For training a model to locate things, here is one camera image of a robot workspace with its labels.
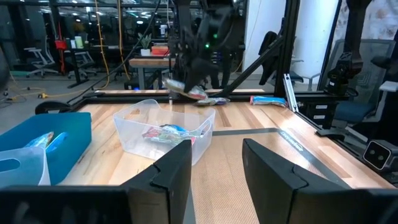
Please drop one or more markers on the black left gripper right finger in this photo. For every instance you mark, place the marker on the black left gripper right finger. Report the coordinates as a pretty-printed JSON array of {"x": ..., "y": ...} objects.
[{"x": 280, "y": 193}]

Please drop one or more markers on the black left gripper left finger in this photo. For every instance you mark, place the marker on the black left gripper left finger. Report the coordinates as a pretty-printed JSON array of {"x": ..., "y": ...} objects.
[{"x": 164, "y": 186}]

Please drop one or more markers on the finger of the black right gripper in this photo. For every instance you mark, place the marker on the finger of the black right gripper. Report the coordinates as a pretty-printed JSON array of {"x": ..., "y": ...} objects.
[
  {"x": 207, "y": 73},
  {"x": 193, "y": 74}
]

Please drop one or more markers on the orange brown granola bar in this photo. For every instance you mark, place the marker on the orange brown granola bar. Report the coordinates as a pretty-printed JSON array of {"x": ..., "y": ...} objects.
[{"x": 174, "y": 85}]

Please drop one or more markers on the red green granola bar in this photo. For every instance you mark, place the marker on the red green granola bar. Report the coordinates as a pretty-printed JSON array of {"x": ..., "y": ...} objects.
[{"x": 155, "y": 136}]

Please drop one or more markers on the blue white granola bar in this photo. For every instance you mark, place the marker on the blue white granola bar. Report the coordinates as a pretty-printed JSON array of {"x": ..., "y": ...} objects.
[{"x": 177, "y": 129}]

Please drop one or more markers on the clear plastic bin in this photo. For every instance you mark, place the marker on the clear plastic bin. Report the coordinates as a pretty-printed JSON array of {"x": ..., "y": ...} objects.
[
  {"x": 136, "y": 124},
  {"x": 28, "y": 171}
]

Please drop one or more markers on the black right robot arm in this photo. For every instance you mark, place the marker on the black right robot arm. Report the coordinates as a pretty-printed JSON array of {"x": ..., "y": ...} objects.
[{"x": 217, "y": 15}]

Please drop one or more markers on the orange box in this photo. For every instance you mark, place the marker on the orange box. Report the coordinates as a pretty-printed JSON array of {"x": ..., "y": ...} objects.
[{"x": 160, "y": 50}]

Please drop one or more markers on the wooden background table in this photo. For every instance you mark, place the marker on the wooden background table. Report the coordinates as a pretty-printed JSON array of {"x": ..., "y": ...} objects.
[{"x": 149, "y": 62}]

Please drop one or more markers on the black jacket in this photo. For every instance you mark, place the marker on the black jacket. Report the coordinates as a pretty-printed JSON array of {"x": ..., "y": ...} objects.
[{"x": 268, "y": 56}]

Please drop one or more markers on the small plant white pot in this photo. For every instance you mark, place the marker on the small plant white pot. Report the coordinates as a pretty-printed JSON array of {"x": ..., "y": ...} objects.
[{"x": 145, "y": 43}]

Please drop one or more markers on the grey-bordered silicone mat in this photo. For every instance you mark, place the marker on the grey-bordered silicone mat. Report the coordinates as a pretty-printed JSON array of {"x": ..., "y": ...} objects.
[{"x": 224, "y": 174}]

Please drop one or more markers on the silver aluminium bar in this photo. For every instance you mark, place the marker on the silver aluminium bar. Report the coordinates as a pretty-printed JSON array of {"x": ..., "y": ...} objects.
[{"x": 290, "y": 93}]

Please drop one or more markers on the black labelled control box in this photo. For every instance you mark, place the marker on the black labelled control box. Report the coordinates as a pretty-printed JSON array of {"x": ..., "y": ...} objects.
[{"x": 337, "y": 115}]

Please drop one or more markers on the blue plastic bin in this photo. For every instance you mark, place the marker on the blue plastic bin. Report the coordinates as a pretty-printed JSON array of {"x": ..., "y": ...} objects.
[{"x": 71, "y": 140}]

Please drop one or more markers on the white office chair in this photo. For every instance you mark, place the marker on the white office chair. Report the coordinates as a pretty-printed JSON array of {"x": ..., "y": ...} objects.
[
  {"x": 82, "y": 62},
  {"x": 40, "y": 59}
]

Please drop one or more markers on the grey mesh office chair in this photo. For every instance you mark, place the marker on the grey mesh office chair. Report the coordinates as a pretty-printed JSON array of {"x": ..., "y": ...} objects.
[{"x": 381, "y": 53}]

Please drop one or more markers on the grey table camera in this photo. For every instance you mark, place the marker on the grey table camera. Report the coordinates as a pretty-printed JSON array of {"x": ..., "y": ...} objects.
[{"x": 377, "y": 154}]

